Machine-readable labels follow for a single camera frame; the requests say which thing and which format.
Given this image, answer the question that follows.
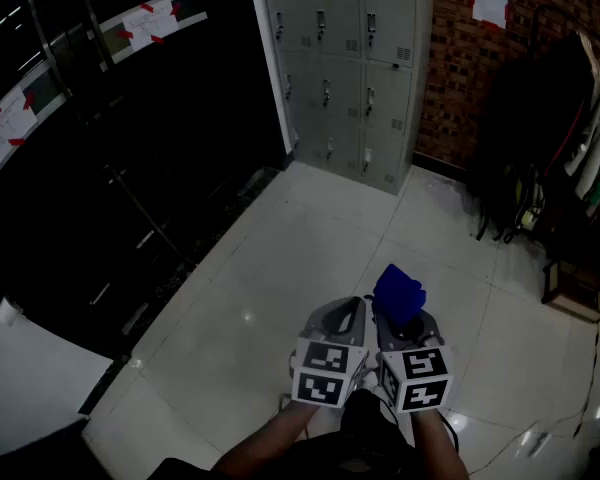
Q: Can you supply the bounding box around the white reception counter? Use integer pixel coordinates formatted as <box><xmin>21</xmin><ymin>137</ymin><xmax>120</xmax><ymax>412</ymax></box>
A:
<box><xmin>0</xmin><ymin>285</ymin><xmax>115</xmax><ymax>464</ymax></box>

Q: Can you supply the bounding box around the steel door pull bar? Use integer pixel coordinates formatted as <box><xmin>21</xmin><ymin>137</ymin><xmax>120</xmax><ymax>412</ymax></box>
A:
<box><xmin>76</xmin><ymin>0</ymin><xmax>115</xmax><ymax>73</ymax></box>
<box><xmin>22</xmin><ymin>0</ymin><xmax>75</xmax><ymax>100</ymax></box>

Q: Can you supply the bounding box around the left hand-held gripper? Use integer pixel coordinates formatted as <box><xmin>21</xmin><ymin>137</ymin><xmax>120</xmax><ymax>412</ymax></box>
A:
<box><xmin>289</xmin><ymin>296</ymin><xmax>370</xmax><ymax>409</ymax></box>

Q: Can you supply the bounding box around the person's black clothing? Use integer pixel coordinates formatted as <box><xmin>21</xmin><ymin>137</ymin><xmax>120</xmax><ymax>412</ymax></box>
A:
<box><xmin>147</xmin><ymin>387</ymin><xmax>421</xmax><ymax>480</ymax></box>

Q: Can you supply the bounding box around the black floor cable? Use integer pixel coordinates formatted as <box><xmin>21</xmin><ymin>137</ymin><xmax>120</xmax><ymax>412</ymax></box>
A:
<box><xmin>467</xmin><ymin>317</ymin><xmax>600</xmax><ymax>475</ymax></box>

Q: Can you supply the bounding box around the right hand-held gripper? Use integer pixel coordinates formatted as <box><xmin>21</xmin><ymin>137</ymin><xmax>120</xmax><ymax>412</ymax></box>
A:
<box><xmin>374</xmin><ymin>310</ymin><xmax>455</xmax><ymax>414</ymax></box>

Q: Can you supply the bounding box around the person's right forearm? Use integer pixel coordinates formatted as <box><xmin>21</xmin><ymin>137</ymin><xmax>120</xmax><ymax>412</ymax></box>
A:
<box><xmin>412</xmin><ymin>407</ymin><xmax>471</xmax><ymax>480</ymax></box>

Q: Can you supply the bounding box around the wooden crate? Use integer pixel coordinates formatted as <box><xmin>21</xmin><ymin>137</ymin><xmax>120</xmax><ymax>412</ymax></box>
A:
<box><xmin>548</xmin><ymin>259</ymin><xmax>600</xmax><ymax>323</ymax></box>

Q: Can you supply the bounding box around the blue microfibre cloth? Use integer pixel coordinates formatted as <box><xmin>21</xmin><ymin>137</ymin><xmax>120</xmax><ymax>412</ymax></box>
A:
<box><xmin>372</xmin><ymin>263</ymin><xmax>427</xmax><ymax>328</ymax></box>

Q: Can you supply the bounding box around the black and yellow backpack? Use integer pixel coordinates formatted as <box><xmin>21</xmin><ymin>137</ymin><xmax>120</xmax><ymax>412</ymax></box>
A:
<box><xmin>502</xmin><ymin>164</ymin><xmax>549</xmax><ymax>243</ymax></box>

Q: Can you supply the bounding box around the white shoe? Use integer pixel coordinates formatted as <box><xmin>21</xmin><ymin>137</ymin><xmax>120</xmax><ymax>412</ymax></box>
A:
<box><xmin>352</xmin><ymin>367</ymin><xmax>382</xmax><ymax>395</ymax></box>

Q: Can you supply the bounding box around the beige hanging garment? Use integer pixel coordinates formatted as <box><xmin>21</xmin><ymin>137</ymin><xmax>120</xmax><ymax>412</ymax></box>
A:
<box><xmin>563</xmin><ymin>56</ymin><xmax>600</xmax><ymax>200</ymax></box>

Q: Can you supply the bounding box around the dark glass entrance door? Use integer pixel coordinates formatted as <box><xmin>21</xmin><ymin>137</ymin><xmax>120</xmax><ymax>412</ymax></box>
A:
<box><xmin>0</xmin><ymin>0</ymin><xmax>284</xmax><ymax>364</ymax></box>

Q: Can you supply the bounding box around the white paper with red tape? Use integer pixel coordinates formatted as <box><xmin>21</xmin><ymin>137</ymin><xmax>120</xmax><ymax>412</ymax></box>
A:
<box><xmin>0</xmin><ymin>86</ymin><xmax>39</xmax><ymax>170</ymax></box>
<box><xmin>121</xmin><ymin>0</ymin><xmax>182</xmax><ymax>53</ymax></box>

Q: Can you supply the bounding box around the black metal clothes rack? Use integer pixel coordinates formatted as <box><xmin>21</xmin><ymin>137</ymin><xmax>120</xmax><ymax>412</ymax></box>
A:
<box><xmin>529</xmin><ymin>2</ymin><xmax>600</xmax><ymax>325</ymax></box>

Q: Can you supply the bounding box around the grey metal locker cabinet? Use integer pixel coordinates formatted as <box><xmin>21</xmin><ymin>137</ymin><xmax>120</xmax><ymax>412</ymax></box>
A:
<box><xmin>262</xmin><ymin>0</ymin><xmax>434</xmax><ymax>197</ymax></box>

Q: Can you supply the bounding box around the person's left forearm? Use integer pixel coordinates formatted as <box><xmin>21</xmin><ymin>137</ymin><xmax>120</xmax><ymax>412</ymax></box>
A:
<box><xmin>212</xmin><ymin>400</ymin><xmax>326</xmax><ymax>480</ymax></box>

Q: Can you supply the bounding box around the white wall notice sheet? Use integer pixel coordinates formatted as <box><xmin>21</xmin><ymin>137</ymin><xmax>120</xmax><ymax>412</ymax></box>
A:
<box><xmin>471</xmin><ymin>0</ymin><xmax>511</xmax><ymax>30</ymax></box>

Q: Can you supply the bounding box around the grey metal locker door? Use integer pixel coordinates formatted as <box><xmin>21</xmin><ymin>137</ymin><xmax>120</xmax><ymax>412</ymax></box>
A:
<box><xmin>362</xmin><ymin>62</ymin><xmax>412</xmax><ymax>137</ymax></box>

